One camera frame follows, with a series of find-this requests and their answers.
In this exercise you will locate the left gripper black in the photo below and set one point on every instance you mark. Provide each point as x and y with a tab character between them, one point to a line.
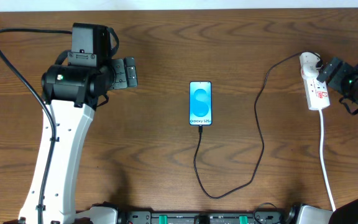
120	73

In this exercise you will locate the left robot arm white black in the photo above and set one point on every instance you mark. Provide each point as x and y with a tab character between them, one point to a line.
71	89

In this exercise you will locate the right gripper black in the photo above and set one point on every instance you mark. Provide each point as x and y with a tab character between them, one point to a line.
332	69

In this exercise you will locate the blue Galaxy smartphone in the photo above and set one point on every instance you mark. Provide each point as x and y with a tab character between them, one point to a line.
200	103

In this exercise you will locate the white USB charger adapter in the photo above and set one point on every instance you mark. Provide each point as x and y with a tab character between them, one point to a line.
309	65

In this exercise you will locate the white power strip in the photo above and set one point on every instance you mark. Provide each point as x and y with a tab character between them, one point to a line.
316	94

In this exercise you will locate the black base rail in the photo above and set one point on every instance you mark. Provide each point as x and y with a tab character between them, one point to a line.
264	214

